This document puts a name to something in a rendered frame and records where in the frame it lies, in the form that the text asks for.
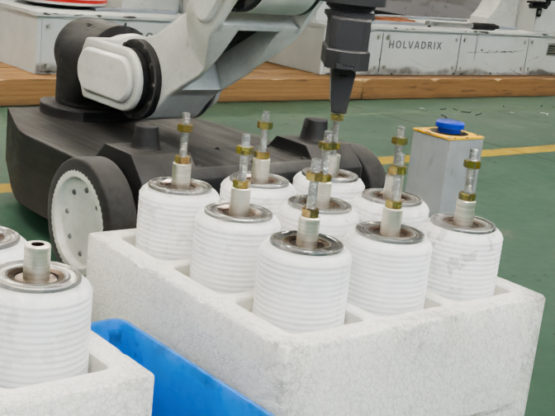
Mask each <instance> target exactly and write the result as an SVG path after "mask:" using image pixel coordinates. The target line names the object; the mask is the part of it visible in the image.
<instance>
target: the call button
mask: <svg viewBox="0 0 555 416"><path fill-rule="evenodd" d="M435 125H436V126H438V131H440V132H444V133H448V134H461V130H464V126H465V124H464V123H463V122H461V121H456V120H451V119H437V120H436V122H435Z"/></svg>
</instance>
